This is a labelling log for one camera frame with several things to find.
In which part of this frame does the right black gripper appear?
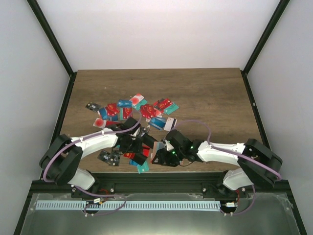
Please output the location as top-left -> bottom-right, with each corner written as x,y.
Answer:
152,148 -> 185,167

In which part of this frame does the plain black card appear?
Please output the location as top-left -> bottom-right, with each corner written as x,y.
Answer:
133,153 -> 147,165

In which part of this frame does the pink leather card holder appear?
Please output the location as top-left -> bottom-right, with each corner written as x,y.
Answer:
150,141 -> 166,163

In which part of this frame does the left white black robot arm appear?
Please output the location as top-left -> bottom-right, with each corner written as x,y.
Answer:
39,117 -> 140,198

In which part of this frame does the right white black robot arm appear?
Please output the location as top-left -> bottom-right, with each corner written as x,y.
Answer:
151,129 -> 283,197

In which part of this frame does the black cards front left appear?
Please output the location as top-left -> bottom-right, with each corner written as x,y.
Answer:
97,150 -> 120,166

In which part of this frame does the black long card box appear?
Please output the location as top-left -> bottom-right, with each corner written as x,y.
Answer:
141,133 -> 157,148

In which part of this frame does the teal card front edge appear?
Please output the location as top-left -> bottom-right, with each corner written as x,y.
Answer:
136,161 -> 149,174

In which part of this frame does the red card middle top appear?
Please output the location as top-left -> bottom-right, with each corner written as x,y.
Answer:
122,107 -> 133,120

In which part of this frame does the white card black stripe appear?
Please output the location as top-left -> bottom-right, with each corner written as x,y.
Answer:
163,117 -> 177,131

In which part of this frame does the white red dot card left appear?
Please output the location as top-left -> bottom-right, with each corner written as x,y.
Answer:
93,118 -> 107,129

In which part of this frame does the red card left top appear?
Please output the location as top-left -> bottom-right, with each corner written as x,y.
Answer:
105,103 -> 120,116

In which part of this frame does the blue striped card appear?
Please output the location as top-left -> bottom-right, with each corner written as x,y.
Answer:
148,117 -> 167,130

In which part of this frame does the red card centre top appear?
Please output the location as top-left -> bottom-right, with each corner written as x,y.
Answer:
140,104 -> 157,118

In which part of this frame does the blue card left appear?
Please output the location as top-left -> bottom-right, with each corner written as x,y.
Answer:
97,107 -> 108,120

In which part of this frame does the blue card top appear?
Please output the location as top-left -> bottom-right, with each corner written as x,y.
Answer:
117,99 -> 132,108

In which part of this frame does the white red circle card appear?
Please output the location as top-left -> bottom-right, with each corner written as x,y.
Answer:
130,94 -> 144,106

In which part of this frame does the teal card far right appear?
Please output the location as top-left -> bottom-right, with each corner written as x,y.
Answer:
164,103 -> 179,115

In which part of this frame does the black card far left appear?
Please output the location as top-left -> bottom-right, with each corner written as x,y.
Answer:
85,102 -> 101,112

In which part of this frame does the red card far right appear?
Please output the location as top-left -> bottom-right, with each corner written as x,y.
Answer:
156,98 -> 173,110

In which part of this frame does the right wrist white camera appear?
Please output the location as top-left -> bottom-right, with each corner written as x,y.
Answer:
165,140 -> 174,151

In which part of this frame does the wrist white camera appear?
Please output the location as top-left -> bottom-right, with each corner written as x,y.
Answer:
130,127 -> 141,138
165,140 -> 174,151

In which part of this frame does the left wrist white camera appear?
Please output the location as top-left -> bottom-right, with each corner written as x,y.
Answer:
130,127 -> 141,138

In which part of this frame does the black aluminium front rail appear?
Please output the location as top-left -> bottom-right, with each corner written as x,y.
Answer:
28,172 -> 292,200

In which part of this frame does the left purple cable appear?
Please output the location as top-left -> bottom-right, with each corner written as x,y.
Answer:
42,110 -> 142,217

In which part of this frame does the purple cable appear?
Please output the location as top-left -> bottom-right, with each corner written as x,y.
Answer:
172,119 -> 281,216
42,110 -> 142,217

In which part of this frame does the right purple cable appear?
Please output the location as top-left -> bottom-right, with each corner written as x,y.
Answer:
172,119 -> 281,216

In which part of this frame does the light blue slotted cable duct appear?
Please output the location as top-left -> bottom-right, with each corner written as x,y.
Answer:
36,200 -> 221,212

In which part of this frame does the black frame left post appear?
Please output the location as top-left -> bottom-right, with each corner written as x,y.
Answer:
26,0 -> 75,76

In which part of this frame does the black frame post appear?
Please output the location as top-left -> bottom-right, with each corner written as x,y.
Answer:
243,0 -> 291,74
26,0 -> 75,76

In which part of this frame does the black frame right post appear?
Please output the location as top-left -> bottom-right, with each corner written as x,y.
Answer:
243,0 -> 291,74

